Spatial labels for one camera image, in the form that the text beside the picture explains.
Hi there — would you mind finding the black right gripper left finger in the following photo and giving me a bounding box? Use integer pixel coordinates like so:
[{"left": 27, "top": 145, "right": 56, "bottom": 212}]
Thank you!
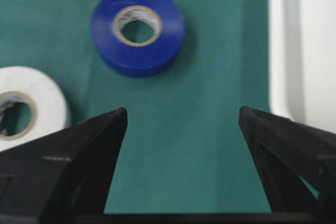
[{"left": 1, "top": 108, "right": 128, "bottom": 223}]

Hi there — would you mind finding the white tape roll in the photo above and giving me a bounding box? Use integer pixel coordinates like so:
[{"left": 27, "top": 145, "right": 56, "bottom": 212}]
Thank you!
[{"left": 1, "top": 66, "right": 71, "bottom": 151}]

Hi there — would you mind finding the green table cloth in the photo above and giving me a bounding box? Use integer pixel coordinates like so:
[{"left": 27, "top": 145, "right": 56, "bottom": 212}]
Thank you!
[{"left": 1, "top": 0, "right": 270, "bottom": 213}]

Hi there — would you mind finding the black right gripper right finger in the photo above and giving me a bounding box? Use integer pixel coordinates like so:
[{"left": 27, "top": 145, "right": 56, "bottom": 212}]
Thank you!
[{"left": 238, "top": 106, "right": 335, "bottom": 223}]

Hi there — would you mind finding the blue tape roll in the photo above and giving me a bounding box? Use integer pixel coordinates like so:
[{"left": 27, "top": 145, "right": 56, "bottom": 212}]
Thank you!
[{"left": 91, "top": 0, "right": 185, "bottom": 77}]

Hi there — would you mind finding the white plastic tray case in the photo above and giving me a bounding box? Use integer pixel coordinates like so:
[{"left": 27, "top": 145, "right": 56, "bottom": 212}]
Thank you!
[{"left": 268, "top": 0, "right": 335, "bottom": 132}]

